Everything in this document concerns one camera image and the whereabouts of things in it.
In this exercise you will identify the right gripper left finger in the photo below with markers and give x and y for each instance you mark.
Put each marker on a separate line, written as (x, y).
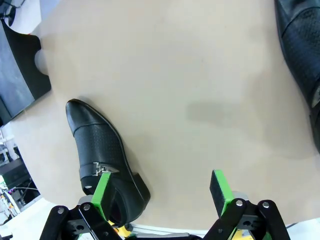
(100, 195)

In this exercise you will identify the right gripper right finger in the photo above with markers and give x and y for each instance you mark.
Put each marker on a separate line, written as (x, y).
(222, 195)

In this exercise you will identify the black leather buckle shoe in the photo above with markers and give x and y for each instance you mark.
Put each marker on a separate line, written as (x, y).
(300, 45)
(95, 140)

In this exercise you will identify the yellow emergency stop box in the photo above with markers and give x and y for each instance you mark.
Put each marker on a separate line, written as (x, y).
(122, 230)

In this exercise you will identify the black equipment box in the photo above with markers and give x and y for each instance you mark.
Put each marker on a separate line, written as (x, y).
(12, 172)

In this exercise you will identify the right black tray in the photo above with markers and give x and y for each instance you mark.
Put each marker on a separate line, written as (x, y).
(15, 75)

